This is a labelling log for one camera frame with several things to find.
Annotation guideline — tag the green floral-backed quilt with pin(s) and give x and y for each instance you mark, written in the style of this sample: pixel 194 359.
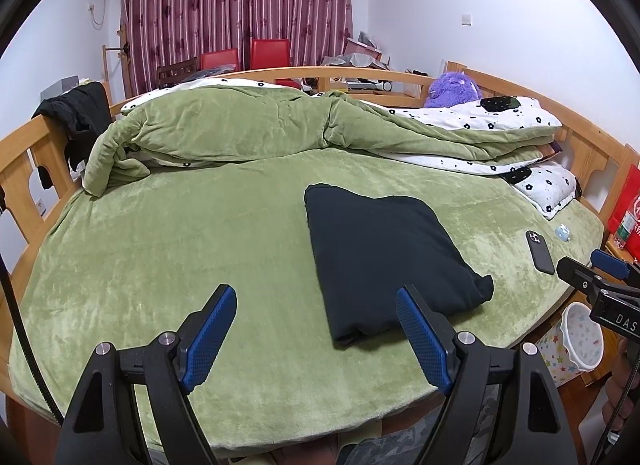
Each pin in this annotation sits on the green floral-backed quilt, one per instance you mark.
pixel 225 120

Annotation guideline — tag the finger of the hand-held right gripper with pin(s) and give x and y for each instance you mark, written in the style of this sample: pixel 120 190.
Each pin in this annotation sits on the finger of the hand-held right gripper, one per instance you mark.
pixel 575 271
pixel 607 261

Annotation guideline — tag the red chair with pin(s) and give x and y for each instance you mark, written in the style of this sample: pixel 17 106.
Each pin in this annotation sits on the red chair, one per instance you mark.
pixel 220 59
pixel 270 52

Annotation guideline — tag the grey box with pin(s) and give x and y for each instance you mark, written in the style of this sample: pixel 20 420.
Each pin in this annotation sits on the grey box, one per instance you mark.
pixel 60 87

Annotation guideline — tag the white wall switch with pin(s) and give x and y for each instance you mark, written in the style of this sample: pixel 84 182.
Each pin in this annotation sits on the white wall switch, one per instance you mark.
pixel 466 20

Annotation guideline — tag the wooden bed frame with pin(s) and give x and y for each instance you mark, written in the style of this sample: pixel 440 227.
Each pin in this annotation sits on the wooden bed frame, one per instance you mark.
pixel 20 145

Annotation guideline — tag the person's grey trousers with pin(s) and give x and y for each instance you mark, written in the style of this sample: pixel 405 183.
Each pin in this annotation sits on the person's grey trousers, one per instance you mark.
pixel 380 450

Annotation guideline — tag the purple plush toy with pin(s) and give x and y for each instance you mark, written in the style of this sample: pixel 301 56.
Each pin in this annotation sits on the purple plush toy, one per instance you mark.
pixel 452 90

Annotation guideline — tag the white star-print waste bin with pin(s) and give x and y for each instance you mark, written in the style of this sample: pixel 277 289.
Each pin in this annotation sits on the white star-print waste bin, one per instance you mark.
pixel 580 340

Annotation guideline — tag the wooden coat rack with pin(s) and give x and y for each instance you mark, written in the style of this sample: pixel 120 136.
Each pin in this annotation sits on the wooden coat rack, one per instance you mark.
pixel 106 70

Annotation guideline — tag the small light blue object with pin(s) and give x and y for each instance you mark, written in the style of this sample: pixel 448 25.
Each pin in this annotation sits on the small light blue object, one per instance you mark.
pixel 562 233

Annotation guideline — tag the green plush bed sheet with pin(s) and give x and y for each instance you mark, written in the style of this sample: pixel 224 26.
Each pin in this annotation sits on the green plush bed sheet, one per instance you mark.
pixel 175 245

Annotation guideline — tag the black clothing on bed frame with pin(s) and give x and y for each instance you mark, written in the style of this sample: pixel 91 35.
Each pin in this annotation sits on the black clothing on bed frame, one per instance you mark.
pixel 75 110

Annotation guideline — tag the dark wooden chair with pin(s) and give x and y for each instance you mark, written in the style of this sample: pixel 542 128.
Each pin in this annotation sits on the dark wooden chair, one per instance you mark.
pixel 177 72

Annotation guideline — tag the white floral pillow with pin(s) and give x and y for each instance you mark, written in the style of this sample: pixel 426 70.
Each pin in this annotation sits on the white floral pillow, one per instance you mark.
pixel 550 190

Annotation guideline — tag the pile of bags and clutter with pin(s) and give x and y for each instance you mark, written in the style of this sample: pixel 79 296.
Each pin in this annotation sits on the pile of bags and clutter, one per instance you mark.
pixel 360 52

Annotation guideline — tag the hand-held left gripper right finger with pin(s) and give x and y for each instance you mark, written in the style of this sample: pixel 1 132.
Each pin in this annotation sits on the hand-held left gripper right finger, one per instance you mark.
pixel 422 340

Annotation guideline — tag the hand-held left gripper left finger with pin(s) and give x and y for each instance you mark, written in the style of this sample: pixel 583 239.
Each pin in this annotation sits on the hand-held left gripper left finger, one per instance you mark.
pixel 210 340

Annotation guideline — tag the black sweatshirt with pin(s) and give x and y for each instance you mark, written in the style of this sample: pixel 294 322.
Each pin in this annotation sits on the black sweatshirt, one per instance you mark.
pixel 380 255

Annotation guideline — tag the red printed bag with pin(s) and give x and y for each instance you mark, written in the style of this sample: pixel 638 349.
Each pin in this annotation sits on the red printed bag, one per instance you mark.
pixel 627 215

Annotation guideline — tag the person's right hand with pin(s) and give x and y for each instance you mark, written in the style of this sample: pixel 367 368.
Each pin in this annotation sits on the person's right hand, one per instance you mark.
pixel 622 395

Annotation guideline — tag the black smartphone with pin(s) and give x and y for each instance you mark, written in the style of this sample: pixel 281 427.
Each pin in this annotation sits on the black smartphone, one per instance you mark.
pixel 540 252

